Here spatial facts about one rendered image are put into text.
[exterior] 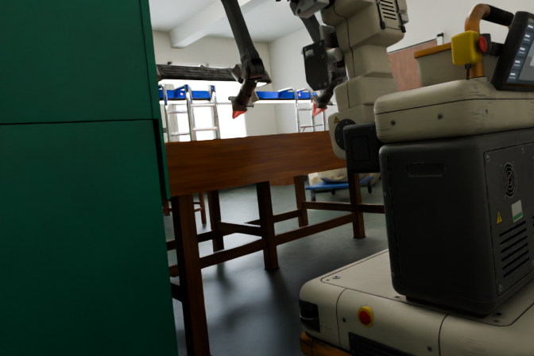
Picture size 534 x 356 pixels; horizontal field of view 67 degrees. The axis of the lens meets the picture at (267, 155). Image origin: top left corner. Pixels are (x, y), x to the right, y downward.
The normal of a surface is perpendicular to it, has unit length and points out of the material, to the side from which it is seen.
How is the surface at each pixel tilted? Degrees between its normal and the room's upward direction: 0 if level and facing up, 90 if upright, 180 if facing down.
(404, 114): 90
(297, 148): 90
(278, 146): 90
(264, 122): 90
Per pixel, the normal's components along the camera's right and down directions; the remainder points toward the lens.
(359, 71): -0.77, 0.09
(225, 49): 0.63, -0.06
